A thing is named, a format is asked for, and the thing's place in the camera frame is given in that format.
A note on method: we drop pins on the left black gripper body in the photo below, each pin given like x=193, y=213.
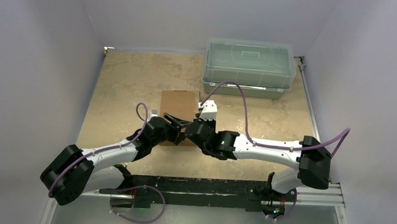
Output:
x=172, y=132

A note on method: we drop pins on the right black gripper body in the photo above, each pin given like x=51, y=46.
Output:
x=192, y=129

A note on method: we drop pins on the brown cardboard express box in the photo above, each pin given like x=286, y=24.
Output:
x=179, y=104

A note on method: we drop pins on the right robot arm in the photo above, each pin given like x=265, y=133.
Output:
x=307, y=161

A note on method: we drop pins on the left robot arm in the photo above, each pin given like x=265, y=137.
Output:
x=72, y=172

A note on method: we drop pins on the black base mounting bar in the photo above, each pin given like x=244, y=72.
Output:
x=252, y=196

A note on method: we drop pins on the clear plastic storage bin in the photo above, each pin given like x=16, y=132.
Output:
x=261, y=69

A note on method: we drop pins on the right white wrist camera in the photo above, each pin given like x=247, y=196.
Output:
x=207, y=111

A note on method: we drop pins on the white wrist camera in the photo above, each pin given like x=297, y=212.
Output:
x=207, y=111
x=154, y=113

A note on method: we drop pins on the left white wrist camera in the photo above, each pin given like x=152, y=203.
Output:
x=154, y=113

